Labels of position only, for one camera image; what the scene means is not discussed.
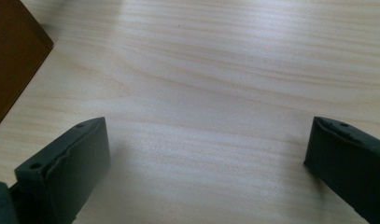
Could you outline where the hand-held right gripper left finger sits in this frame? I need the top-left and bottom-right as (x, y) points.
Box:
(9, 117), (111, 224)

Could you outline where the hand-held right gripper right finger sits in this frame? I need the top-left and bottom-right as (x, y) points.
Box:
(303, 116), (380, 224)

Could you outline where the brown wooden board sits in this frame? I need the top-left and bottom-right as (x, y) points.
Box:
(0, 0), (55, 134)

